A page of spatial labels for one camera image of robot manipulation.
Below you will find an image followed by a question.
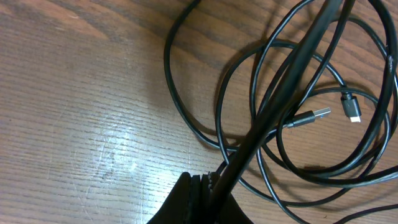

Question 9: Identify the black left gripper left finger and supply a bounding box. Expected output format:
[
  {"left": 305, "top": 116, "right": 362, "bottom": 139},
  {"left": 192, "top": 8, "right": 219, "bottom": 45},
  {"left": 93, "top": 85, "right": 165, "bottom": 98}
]
[{"left": 147, "top": 172, "right": 201, "bottom": 224}]

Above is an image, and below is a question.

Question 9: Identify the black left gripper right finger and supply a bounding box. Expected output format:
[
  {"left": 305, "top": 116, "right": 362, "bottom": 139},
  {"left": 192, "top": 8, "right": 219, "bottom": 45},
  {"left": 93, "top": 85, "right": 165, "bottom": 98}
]
[{"left": 201, "top": 172, "right": 253, "bottom": 224}]

